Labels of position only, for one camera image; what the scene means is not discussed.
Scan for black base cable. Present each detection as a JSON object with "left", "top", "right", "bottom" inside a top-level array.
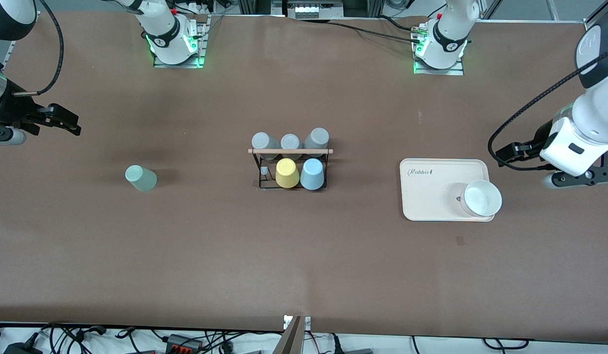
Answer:
[{"left": 304, "top": 19, "right": 422, "bottom": 44}]

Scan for aluminium frame rail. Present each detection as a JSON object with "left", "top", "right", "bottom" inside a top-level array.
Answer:
[{"left": 0, "top": 39, "right": 17, "bottom": 77}]

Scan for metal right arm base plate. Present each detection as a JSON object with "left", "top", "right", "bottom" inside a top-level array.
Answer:
[{"left": 153, "top": 15, "right": 208, "bottom": 68}]

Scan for mint green cup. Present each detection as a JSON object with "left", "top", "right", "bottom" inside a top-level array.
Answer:
[{"left": 125, "top": 165, "right": 158, "bottom": 193}]

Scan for white marker tag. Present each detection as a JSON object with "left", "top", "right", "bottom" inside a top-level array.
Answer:
[{"left": 283, "top": 316, "right": 312, "bottom": 331}]

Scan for yellow cup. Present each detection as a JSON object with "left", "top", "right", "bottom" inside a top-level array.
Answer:
[{"left": 275, "top": 158, "right": 301, "bottom": 189}]

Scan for white bowl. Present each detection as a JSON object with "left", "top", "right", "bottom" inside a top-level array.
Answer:
[{"left": 460, "top": 180, "right": 503, "bottom": 218}]

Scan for black wire cup rack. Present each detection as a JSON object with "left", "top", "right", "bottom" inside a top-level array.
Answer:
[{"left": 248, "top": 147, "right": 334, "bottom": 191}]

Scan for grey cup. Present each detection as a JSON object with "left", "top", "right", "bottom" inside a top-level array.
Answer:
[
  {"left": 280, "top": 134, "right": 303, "bottom": 160},
  {"left": 252, "top": 132, "right": 281, "bottom": 160},
  {"left": 304, "top": 128, "right": 330, "bottom": 158}
]

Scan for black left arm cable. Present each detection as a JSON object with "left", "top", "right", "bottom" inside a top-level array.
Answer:
[{"left": 488, "top": 44, "right": 608, "bottom": 172}]

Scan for white power strip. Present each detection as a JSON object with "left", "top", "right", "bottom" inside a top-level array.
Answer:
[{"left": 287, "top": 0, "right": 345, "bottom": 20}]

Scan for brown camera mount post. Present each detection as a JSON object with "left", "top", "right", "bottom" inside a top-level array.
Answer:
[{"left": 273, "top": 316, "right": 304, "bottom": 354}]

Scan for beige rectangular tray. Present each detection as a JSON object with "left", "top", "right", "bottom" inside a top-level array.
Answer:
[{"left": 400, "top": 158, "right": 496, "bottom": 222}]

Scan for light blue cup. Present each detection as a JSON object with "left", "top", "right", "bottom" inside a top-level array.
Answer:
[{"left": 300, "top": 158, "right": 326, "bottom": 191}]

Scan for black plug cable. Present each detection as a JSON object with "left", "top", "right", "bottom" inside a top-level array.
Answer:
[{"left": 48, "top": 322, "right": 108, "bottom": 345}]

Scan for grey terminal block red levers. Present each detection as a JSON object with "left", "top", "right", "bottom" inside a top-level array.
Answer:
[{"left": 165, "top": 333, "right": 206, "bottom": 354}]

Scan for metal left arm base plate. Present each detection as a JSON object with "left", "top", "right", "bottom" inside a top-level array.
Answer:
[{"left": 413, "top": 25, "right": 465, "bottom": 76}]

